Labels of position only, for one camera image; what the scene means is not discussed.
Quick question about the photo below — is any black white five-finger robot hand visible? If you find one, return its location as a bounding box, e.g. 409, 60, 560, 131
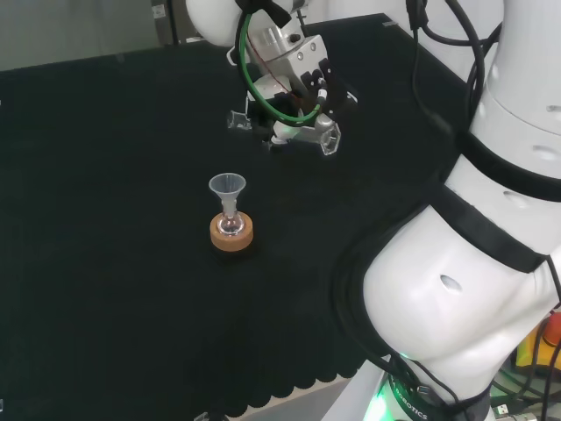
244, 34, 359, 155

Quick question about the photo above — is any clear graduated cylinder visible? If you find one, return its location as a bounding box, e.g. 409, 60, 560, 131
226, 111, 343, 158

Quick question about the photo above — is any clear plastic funnel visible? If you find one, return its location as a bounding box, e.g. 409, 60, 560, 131
208, 173, 248, 214

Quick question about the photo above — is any clear round-bottom flask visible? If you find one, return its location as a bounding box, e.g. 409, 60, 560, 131
218, 205, 245, 236

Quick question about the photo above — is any black bench cloth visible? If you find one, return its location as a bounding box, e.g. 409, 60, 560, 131
0, 12, 483, 418

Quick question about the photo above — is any yellow stop button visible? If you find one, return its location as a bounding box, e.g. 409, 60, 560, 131
515, 309, 561, 375

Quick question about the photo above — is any green cable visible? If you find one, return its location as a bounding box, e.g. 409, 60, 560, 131
235, 11, 326, 127

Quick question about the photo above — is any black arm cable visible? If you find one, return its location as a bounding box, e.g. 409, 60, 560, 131
403, 0, 455, 138

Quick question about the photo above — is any cork ring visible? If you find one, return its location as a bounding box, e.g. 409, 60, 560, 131
209, 211, 255, 253

